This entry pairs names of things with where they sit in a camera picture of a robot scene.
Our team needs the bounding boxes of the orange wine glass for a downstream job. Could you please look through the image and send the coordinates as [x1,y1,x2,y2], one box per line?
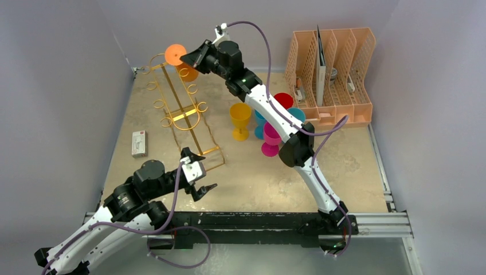
[164,44,199,83]

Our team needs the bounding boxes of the yellow wine glass back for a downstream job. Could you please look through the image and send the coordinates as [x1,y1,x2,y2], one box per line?
[229,103,252,142]

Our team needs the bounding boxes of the red wine glass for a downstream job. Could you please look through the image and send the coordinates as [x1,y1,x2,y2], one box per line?
[273,92,294,109]

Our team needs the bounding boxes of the magenta wine glass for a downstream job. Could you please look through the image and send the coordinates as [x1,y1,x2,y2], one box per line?
[261,122,282,157]

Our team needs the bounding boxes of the light blue wine glass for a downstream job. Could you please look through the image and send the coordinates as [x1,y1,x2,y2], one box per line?
[287,107,306,123]

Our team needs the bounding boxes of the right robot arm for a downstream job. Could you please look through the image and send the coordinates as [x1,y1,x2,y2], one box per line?
[179,40,352,233]

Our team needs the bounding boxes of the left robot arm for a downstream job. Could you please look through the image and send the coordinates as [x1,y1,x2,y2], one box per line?
[34,147,216,274]

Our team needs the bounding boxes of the white stapler box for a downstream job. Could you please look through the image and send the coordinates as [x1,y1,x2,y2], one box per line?
[131,130,148,158]

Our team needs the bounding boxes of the dark folder in organizer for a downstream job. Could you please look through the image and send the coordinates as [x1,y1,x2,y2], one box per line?
[316,25,326,107]

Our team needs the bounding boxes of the peach plastic file organizer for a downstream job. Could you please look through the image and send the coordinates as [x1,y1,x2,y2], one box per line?
[284,27,376,131]

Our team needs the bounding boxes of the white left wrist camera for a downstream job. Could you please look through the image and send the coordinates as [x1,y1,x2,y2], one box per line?
[179,161,206,185]

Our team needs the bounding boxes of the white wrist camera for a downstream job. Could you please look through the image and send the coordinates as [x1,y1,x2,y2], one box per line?
[179,161,206,185]
[212,23,231,46]

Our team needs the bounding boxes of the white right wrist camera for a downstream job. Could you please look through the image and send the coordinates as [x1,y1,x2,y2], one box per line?
[212,23,231,46]

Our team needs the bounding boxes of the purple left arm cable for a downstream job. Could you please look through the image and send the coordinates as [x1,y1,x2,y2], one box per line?
[41,159,183,275]

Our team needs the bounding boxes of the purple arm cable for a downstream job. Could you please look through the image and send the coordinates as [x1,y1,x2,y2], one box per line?
[226,21,353,259]
[41,159,183,275]

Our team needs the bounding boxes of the gold wire wine glass rack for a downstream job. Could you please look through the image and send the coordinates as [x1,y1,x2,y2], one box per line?
[140,53,226,171]

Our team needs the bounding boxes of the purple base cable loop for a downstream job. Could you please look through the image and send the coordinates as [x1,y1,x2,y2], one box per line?
[147,227,211,269]

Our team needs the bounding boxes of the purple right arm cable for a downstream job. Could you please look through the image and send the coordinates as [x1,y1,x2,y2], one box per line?
[226,21,353,259]

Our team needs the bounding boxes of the aluminium frame rail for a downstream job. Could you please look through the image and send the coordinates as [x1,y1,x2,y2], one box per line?
[77,211,414,240]

